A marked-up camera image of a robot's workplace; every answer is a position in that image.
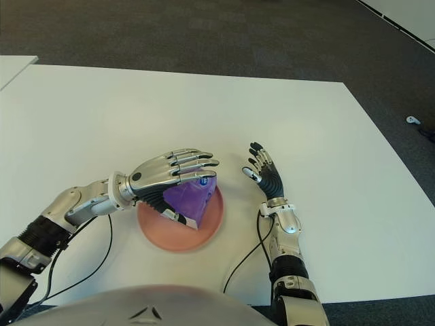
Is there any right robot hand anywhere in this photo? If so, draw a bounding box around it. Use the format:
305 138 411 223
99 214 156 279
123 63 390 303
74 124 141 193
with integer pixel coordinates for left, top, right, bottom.
241 141 285 202

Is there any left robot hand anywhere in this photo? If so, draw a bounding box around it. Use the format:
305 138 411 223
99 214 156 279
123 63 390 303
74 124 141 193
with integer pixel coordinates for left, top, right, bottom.
128 147 221 225

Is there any purple tissue paper pack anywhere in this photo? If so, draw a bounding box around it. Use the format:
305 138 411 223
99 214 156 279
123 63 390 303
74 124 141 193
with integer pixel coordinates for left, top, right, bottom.
160 176 218 231

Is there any pink round plate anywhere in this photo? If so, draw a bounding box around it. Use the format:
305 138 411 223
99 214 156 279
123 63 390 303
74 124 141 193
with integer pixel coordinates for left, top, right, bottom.
136 185 225 252

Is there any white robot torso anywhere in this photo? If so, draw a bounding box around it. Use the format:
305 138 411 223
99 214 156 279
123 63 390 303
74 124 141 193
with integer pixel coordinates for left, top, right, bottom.
13 284 269 326

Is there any white side table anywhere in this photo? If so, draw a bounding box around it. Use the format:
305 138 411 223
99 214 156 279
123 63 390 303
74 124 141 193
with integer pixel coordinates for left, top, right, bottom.
0 55 39 91

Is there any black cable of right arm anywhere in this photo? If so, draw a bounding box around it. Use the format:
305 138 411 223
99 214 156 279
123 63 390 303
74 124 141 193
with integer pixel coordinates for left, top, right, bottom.
222 211 275 293

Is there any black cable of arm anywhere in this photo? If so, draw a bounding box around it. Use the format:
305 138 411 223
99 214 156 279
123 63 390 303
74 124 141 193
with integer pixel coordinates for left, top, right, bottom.
222 211 275 293
25 213 114 306

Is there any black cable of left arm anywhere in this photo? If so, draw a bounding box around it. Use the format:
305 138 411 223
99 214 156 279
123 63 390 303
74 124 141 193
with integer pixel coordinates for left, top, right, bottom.
25 213 114 306

